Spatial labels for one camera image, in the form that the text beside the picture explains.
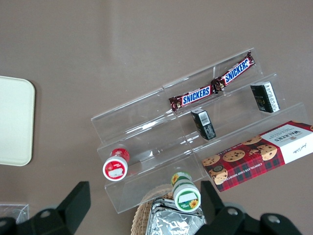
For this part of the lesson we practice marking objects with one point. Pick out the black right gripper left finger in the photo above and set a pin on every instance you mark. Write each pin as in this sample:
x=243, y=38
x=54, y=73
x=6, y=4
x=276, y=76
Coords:
x=71, y=208

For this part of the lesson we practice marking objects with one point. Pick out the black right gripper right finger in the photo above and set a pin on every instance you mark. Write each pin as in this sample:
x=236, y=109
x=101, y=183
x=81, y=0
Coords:
x=220, y=220

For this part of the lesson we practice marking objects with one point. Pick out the round wicker basket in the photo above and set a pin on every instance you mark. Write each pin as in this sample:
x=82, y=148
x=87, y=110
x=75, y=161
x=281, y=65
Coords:
x=141, y=215

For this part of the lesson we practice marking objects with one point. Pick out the cream rectangular tray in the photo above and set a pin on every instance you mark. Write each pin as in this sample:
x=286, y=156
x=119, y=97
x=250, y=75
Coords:
x=14, y=122

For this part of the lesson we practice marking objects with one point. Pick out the green-lidded sunflower yogurt cup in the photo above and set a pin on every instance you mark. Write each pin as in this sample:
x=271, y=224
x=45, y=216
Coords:
x=186, y=194

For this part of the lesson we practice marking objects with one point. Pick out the foil-wrapped food package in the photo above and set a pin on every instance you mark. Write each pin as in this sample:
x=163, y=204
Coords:
x=171, y=220

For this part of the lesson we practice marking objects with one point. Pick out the clear plastic box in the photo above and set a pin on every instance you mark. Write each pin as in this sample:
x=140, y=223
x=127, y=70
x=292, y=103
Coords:
x=14, y=213

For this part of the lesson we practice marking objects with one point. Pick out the red-lidded yogurt cup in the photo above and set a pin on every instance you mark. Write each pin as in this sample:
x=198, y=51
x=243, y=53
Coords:
x=116, y=165

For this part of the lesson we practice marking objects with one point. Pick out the Walkers red tartan cookie box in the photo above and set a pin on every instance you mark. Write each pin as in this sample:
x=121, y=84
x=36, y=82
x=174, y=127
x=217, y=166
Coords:
x=259, y=156

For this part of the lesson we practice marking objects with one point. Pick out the small black barcode box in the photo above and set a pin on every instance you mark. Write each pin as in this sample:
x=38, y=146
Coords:
x=204, y=123

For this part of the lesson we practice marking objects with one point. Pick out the clear acrylic tiered display stand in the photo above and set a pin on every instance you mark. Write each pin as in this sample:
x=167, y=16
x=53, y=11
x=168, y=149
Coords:
x=137, y=122
x=234, y=117

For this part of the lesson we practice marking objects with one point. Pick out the Snickers chocolate bar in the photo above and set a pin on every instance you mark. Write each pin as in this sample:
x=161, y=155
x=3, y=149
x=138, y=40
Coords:
x=195, y=96
x=236, y=71

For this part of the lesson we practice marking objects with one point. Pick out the black box with white label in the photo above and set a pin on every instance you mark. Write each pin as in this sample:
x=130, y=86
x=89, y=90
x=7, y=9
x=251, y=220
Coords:
x=266, y=98

